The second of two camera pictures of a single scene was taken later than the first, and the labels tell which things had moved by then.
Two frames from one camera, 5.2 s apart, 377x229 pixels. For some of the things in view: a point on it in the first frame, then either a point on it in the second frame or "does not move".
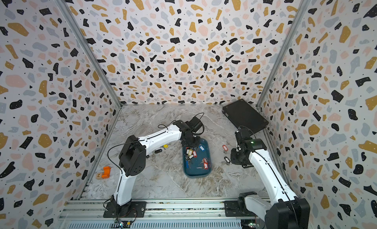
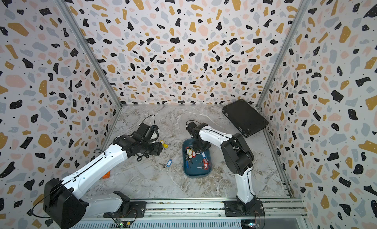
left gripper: (197, 144) → (158, 149)
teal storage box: (197, 161) does not move
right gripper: (233, 159) → (205, 147)
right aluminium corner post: (305, 2) does not move
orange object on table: (107, 170) does not move
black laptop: (243, 116) does not move
